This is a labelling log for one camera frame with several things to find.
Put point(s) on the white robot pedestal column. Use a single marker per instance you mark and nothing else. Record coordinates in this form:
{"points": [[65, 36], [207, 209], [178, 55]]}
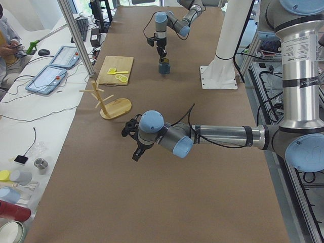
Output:
{"points": [[220, 73]]}

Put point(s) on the wooden cutting board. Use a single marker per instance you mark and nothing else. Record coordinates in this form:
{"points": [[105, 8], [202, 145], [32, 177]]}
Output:
{"points": [[121, 63]]}

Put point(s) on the green white grabber tool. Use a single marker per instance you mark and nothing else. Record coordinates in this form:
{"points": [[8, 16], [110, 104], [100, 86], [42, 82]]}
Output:
{"points": [[34, 43]]}

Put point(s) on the red cylindrical bottle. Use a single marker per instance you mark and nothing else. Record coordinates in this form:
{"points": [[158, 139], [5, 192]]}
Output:
{"points": [[14, 212]]}

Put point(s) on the dark teal ribbed mug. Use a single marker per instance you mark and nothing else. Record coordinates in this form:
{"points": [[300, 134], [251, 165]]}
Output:
{"points": [[164, 66]]}

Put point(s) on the black square pad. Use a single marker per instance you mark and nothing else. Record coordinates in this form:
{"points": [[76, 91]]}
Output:
{"points": [[21, 159]]}

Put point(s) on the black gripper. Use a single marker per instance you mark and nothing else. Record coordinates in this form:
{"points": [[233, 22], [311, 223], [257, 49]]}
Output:
{"points": [[160, 43], [140, 145]]}

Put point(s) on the yellow plastic cup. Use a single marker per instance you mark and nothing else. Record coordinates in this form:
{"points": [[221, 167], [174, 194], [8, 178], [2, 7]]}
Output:
{"points": [[5, 175]]}

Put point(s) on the black computer mouse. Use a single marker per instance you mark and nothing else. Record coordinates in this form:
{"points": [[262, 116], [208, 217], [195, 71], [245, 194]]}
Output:
{"points": [[43, 52]]}

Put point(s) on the yellow toy knife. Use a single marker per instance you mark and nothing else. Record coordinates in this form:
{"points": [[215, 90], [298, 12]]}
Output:
{"points": [[121, 72]]}

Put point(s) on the small steel cup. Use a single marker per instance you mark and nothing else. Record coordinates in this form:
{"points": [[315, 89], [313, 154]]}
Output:
{"points": [[42, 165]]}

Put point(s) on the black keyboard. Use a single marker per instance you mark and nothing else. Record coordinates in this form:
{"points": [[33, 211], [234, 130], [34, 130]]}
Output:
{"points": [[82, 25]]}

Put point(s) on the light blue plastic cup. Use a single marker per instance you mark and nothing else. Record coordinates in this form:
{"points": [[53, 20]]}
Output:
{"points": [[9, 195]]}

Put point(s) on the grey plastic cup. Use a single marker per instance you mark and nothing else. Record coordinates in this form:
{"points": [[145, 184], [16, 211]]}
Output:
{"points": [[21, 177]]}

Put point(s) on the wooden mug tree rack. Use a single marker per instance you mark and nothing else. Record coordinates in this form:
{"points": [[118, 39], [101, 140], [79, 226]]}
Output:
{"points": [[111, 110]]}

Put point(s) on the aluminium frame post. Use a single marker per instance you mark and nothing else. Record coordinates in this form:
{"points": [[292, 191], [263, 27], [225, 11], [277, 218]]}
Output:
{"points": [[71, 23]]}

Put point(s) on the blue teach pendant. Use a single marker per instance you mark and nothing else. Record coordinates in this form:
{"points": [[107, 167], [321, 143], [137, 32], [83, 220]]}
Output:
{"points": [[66, 57], [47, 80]]}

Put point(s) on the near blue teach pendant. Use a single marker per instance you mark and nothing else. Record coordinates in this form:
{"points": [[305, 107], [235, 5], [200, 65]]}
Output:
{"points": [[47, 80]]}

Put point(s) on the white green bowl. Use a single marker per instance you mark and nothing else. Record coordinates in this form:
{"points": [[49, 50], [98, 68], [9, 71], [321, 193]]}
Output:
{"points": [[12, 232]]}

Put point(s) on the seated person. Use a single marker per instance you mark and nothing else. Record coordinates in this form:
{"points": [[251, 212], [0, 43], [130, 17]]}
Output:
{"points": [[13, 58]]}

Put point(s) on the far blue teach pendant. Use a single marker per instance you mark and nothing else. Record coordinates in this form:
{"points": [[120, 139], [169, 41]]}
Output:
{"points": [[66, 57]]}

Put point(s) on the yellow lemon slice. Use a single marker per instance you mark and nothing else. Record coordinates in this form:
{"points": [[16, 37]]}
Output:
{"points": [[112, 70]]}

